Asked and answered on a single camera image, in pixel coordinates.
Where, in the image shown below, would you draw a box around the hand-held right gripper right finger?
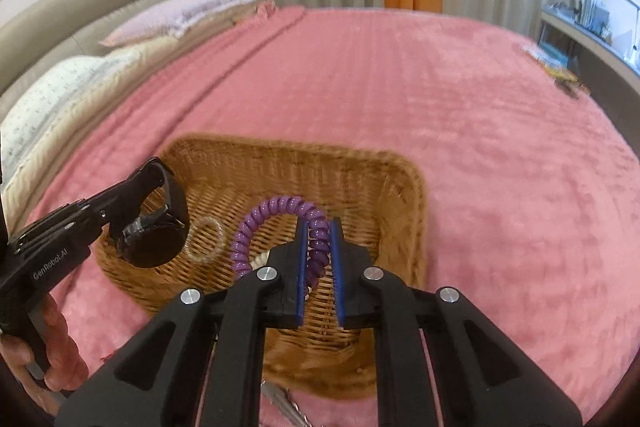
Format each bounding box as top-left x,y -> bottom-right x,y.
330,217 -> 583,427

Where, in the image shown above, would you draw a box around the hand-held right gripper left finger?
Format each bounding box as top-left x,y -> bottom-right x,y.
55,218 -> 308,427

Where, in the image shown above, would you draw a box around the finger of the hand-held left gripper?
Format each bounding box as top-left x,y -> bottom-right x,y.
97,199 -> 173,253
75,158 -> 173,214

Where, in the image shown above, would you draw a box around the black wrist watch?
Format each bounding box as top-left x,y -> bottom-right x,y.
119,162 -> 193,269

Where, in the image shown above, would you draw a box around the purple spiral hair tie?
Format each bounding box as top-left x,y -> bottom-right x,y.
230,195 -> 334,294

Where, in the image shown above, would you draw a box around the brown wicker basket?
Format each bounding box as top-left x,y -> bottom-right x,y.
94,134 -> 431,400

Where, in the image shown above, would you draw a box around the person's left hand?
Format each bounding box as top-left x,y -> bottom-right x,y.
0,294 -> 92,392

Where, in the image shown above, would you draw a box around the cream pillow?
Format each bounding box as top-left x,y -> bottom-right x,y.
172,0 -> 277,40
0,42 -> 166,228

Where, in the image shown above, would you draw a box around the white floral pillow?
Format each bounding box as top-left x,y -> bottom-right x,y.
0,56 -> 146,180

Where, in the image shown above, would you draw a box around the silver hair clip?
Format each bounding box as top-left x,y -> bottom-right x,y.
261,379 -> 307,427

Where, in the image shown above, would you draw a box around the purple pillow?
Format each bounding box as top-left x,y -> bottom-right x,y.
100,0 -> 273,48

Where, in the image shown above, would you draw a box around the small dark object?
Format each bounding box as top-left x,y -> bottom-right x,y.
554,79 -> 592,98

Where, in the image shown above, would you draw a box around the items on bed corner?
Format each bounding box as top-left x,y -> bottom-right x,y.
521,43 -> 581,82

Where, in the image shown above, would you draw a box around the white desk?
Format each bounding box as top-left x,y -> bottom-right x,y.
539,3 -> 640,148

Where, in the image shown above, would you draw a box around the row of books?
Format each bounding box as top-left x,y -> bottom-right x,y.
574,0 -> 615,42

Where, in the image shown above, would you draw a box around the white desk lamp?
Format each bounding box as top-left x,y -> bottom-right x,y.
621,0 -> 640,60

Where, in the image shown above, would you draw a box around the clear spiral hair tie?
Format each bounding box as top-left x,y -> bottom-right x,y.
184,215 -> 226,264

